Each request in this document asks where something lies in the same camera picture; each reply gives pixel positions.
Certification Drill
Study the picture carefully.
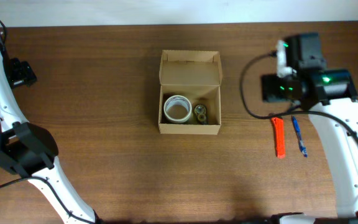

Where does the yellow black correction tape dispenser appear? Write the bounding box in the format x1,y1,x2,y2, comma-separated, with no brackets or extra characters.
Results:
193,104,208,124

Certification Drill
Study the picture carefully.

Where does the cardboard box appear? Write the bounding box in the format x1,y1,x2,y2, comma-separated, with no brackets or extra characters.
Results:
158,50,223,135

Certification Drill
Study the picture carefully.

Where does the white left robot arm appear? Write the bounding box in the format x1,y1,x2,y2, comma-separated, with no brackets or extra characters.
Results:
0,20,102,223

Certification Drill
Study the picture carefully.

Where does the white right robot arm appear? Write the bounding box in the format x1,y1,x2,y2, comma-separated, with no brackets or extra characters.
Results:
262,33,358,222

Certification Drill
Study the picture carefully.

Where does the orange utility knife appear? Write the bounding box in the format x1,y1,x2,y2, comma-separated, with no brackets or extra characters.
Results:
270,117,286,159

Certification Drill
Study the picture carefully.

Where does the blue ballpoint pen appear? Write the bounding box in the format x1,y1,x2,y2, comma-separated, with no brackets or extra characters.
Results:
291,116,308,157

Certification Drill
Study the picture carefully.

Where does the white masking tape roll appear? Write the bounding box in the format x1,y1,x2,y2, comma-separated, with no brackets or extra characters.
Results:
163,95,192,124

